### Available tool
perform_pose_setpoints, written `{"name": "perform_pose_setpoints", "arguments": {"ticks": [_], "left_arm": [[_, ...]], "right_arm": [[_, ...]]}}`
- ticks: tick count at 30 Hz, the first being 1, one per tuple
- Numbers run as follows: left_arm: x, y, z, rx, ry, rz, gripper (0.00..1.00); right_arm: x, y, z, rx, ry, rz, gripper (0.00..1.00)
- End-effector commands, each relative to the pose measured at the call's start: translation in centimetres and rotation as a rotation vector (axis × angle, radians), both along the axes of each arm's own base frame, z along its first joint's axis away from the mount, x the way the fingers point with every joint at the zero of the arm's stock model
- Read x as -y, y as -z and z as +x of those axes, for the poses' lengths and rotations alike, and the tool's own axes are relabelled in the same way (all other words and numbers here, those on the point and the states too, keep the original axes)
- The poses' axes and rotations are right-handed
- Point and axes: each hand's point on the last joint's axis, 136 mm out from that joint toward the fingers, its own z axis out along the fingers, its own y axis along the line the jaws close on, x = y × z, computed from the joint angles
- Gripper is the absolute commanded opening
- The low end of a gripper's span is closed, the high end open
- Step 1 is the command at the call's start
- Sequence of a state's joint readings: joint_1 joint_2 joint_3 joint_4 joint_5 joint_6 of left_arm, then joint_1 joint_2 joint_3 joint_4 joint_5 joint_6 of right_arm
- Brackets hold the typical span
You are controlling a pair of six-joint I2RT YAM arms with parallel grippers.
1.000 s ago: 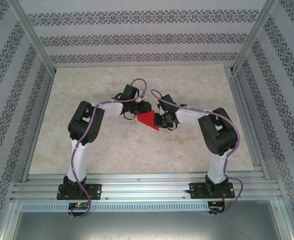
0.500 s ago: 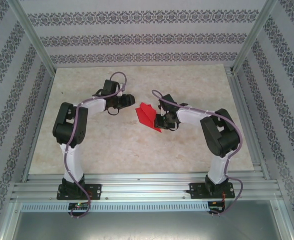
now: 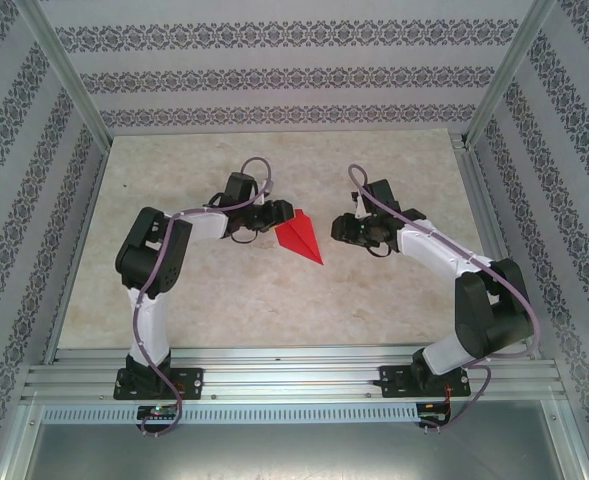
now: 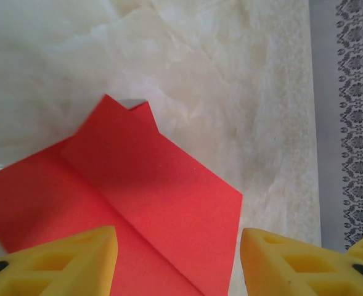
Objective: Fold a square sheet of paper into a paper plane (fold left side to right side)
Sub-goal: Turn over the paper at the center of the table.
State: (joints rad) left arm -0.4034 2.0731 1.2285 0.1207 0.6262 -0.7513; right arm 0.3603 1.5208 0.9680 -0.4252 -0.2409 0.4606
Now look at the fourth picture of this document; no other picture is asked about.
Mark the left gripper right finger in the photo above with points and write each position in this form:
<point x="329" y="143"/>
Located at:
<point x="292" y="271"/>

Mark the red paper sheet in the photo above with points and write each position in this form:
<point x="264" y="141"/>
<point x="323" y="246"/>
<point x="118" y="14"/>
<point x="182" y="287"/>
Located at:
<point x="156" y="191"/>

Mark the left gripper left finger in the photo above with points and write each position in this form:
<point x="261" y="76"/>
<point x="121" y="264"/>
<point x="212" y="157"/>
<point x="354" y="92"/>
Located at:
<point x="51" y="268"/>

